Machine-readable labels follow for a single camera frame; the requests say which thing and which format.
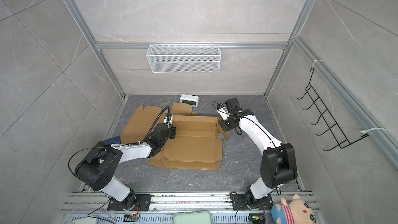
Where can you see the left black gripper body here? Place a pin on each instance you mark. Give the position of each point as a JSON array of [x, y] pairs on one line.
[[171, 134]]

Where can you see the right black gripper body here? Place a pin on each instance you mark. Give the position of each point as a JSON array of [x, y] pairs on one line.
[[227, 124]]

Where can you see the cardboard box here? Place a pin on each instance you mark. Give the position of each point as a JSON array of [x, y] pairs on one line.
[[195, 147]]

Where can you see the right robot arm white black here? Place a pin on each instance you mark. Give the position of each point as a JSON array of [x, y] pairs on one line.
[[278, 165]]

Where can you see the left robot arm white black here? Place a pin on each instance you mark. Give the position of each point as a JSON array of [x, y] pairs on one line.
[[97, 169]]

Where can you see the pale green box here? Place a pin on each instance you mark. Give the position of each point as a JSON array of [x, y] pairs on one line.
[[200, 217]]

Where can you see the lower flat cardboard sheet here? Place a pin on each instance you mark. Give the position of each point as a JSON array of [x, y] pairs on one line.
[[143, 118]]

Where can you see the white digital clock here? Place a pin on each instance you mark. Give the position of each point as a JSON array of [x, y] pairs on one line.
[[189, 99]]

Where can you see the blue book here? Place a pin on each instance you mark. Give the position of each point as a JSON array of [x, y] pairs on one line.
[[114, 141]]

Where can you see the pink plush pig toy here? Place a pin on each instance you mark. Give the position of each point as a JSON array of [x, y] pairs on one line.
[[296, 212]]

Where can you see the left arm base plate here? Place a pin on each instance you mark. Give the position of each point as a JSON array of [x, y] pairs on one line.
[[131, 203]]

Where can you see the white wire mesh basket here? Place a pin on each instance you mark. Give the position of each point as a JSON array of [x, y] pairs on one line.
[[187, 58]]

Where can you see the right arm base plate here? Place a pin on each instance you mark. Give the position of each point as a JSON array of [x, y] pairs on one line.
[[245, 202]]

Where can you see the black wire hook rack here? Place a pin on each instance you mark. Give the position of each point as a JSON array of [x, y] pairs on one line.
[[339, 138]]

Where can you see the aluminium rail base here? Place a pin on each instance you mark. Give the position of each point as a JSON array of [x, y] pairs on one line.
[[161, 207]]

